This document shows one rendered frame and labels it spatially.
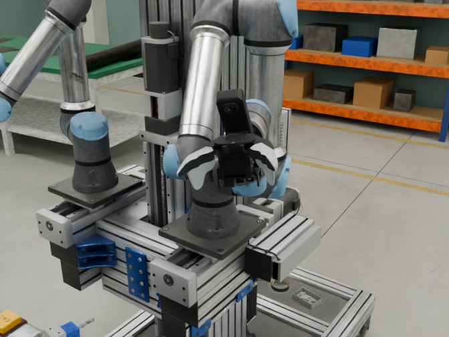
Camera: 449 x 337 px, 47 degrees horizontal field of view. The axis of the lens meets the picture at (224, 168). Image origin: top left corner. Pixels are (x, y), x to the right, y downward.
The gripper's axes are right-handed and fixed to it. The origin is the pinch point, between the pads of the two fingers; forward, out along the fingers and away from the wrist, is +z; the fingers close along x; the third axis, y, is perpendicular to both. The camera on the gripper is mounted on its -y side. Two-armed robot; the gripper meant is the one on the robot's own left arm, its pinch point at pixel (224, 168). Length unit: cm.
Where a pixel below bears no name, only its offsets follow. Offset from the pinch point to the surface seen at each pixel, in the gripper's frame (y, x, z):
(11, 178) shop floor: 113, 250, -287
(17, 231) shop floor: 120, 197, -207
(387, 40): 65, -77, -485
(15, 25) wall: 15, 469, -706
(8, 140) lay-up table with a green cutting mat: 94, 277, -336
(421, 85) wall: 124, -115, -515
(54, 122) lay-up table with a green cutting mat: 88, 242, -362
